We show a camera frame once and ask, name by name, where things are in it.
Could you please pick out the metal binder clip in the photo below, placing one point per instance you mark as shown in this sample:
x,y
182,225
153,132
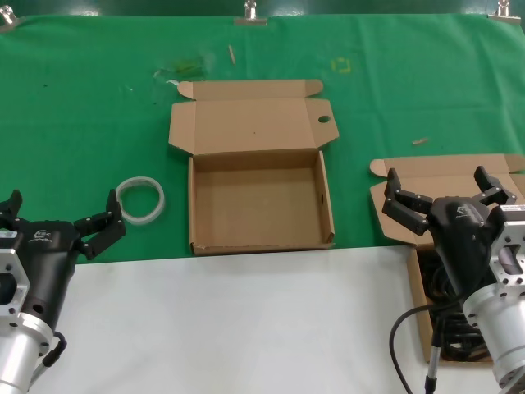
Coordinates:
x,y
503,14
6,20
250,19

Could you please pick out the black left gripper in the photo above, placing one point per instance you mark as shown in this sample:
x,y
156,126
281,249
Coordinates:
x,y
49,254

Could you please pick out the short wooden chip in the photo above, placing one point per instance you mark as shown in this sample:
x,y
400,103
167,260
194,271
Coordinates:
x,y
420,141

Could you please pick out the silver wrist bracket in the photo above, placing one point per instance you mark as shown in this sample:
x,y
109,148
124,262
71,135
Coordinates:
x,y
512,246
12,295

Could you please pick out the thin wooden stick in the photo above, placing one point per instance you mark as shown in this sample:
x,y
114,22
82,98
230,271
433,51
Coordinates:
x,y
232,54

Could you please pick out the clear plastic bag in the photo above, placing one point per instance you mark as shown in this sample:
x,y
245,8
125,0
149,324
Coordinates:
x,y
188,65

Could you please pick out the green cloth table cover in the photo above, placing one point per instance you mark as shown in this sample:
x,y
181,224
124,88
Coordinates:
x,y
82,123

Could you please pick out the empty open cardboard box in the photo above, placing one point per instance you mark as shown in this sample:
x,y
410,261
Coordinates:
x,y
254,205

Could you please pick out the silver right wrist bracket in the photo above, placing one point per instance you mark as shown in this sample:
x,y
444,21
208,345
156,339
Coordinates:
x,y
512,246

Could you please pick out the silver left wrist bracket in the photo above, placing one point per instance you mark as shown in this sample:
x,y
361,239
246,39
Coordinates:
x,y
12,295

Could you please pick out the clear tape roll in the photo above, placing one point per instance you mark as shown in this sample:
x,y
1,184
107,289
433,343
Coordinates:
x,y
141,219

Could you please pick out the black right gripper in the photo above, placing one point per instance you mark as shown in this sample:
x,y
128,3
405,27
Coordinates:
x,y
463,230

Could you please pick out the small white scrap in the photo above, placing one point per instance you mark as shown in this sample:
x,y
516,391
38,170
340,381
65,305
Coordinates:
x,y
171,82

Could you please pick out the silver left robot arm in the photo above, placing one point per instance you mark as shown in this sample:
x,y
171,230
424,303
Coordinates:
x,y
16,357

